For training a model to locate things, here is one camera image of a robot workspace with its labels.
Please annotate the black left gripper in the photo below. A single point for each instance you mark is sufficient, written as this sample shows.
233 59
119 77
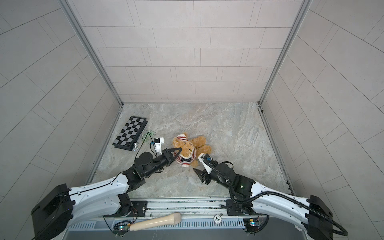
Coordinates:
167 158

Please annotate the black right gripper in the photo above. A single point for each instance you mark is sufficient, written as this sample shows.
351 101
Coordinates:
201 176

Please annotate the knitted american flag sweater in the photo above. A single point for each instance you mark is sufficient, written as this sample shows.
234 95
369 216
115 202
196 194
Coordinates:
189 152

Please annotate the tan plush teddy bear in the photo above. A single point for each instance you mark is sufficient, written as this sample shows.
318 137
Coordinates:
200 143

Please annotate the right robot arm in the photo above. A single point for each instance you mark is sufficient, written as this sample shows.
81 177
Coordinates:
252 198

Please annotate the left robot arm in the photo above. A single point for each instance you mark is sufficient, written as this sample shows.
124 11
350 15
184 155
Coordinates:
63 207

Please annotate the clear bag of green bricks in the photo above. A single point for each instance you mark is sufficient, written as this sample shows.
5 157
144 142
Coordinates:
149 137

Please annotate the round white sticker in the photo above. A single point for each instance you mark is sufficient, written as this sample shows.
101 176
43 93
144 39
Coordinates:
218 219

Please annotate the folded black white chessboard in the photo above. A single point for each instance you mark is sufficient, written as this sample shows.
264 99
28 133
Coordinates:
130 133

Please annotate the right green circuit board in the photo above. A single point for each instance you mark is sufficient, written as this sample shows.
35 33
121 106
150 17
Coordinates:
252 226

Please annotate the green circuit board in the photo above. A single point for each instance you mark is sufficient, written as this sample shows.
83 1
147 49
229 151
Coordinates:
122 227
252 226

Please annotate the left green circuit board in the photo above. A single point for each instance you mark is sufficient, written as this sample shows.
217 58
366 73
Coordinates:
122 227

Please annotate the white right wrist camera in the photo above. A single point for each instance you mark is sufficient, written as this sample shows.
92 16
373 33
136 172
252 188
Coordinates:
206 160

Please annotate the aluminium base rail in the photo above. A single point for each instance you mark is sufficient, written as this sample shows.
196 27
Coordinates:
197 213

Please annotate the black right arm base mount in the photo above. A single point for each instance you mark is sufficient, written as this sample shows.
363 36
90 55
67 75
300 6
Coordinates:
235 209

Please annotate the beige cylindrical handle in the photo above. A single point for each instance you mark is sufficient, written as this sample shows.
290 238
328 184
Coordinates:
172 219

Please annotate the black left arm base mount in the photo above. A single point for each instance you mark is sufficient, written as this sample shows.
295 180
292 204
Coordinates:
132 208

